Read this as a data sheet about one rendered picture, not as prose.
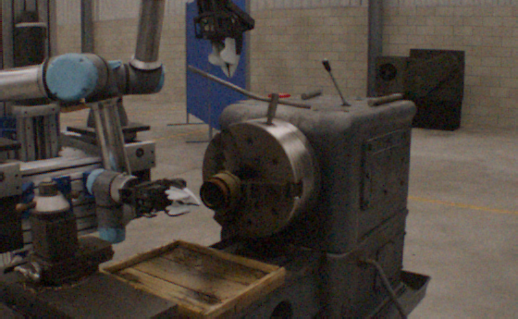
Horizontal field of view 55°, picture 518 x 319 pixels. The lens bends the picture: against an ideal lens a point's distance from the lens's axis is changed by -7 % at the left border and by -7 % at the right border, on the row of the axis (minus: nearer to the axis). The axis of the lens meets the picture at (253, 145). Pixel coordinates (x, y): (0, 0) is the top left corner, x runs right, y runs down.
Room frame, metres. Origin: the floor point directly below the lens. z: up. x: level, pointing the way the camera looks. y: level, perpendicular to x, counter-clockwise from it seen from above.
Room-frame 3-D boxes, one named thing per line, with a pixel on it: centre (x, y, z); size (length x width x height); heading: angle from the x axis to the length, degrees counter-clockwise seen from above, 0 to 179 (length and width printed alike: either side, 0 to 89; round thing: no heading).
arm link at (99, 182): (1.33, 0.38, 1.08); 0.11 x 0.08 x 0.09; 54
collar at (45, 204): (0.98, 0.41, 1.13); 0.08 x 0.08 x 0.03
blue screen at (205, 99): (8.27, 0.66, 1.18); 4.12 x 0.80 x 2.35; 17
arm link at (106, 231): (1.35, 0.38, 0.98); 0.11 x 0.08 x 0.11; 175
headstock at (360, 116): (1.76, -0.23, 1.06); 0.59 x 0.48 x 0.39; 144
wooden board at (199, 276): (1.19, 0.15, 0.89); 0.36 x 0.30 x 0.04; 54
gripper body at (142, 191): (1.23, 0.26, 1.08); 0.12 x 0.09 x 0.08; 54
